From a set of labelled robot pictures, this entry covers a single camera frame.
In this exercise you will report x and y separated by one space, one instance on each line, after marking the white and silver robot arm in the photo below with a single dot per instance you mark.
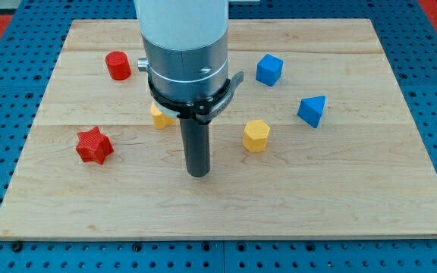
186 46

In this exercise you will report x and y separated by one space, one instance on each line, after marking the black cylindrical pointer tool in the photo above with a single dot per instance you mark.
195 138

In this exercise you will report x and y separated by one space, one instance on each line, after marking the red star block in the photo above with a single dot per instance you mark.
93 146

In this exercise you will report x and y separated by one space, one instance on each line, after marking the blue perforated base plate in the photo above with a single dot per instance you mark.
29 49

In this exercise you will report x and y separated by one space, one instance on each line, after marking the light wooden board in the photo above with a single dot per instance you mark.
363 173

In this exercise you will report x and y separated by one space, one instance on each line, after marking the blue triangular prism block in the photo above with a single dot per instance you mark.
311 110

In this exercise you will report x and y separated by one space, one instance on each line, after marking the yellow hexagonal prism block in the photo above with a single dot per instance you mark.
256 135

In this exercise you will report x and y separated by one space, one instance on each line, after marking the yellow block behind pointer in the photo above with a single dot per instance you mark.
160 120

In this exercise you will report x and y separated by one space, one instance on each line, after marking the red cylinder block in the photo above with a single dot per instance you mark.
118 65

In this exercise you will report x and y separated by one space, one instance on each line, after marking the blue cube block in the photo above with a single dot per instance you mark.
268 70

